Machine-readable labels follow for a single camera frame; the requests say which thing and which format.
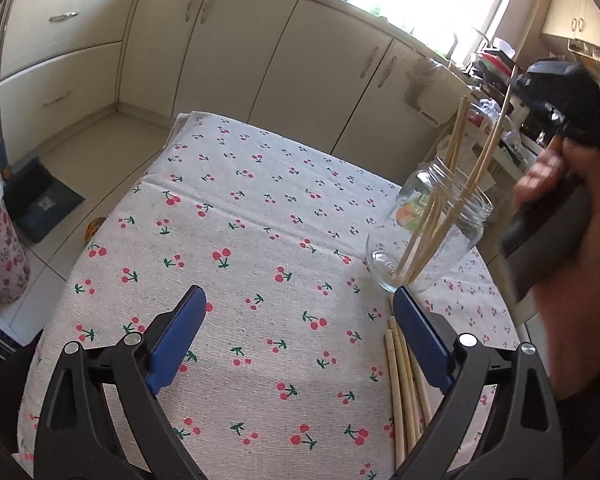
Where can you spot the person's right hand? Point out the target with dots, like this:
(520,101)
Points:
(545,170)

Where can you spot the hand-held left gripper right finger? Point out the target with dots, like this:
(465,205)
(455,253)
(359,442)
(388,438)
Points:
(422,340)

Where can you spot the white rolling cart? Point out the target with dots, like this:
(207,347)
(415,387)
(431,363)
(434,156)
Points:
(512,162)

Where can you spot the yellow floral slipper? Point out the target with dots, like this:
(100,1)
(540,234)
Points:
(94,230)

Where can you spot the dark dustpan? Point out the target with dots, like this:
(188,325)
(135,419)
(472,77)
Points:
(45,205)

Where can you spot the white sink base cabinets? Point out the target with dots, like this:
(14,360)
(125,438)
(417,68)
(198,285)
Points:
(260,60)

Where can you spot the bunch of wooden chopsticks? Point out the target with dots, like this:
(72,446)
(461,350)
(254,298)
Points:
(394,395)

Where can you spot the stack of pans and plates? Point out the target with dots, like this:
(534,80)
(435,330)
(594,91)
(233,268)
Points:
(490,62)

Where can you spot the white wall cabinet above shelf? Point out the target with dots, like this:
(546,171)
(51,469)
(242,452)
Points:
(580,15)

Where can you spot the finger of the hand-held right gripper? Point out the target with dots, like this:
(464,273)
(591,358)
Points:
(530,87)

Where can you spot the white stove drawer unit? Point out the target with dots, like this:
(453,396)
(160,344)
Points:
(65,60)

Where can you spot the cherry print tablecloth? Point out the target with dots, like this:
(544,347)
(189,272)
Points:
(260,210)

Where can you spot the white hanging door bin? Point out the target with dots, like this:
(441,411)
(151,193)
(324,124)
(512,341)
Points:
(425,95)

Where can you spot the floral trash bin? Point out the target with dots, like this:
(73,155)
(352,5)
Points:
(0,260)

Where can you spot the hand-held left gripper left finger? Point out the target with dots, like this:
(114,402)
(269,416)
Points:
(177,340)

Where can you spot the clear glass jar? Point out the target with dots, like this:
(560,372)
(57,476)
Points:
(420,185)

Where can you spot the person's right forearm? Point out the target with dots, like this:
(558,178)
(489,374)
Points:
(590,365)

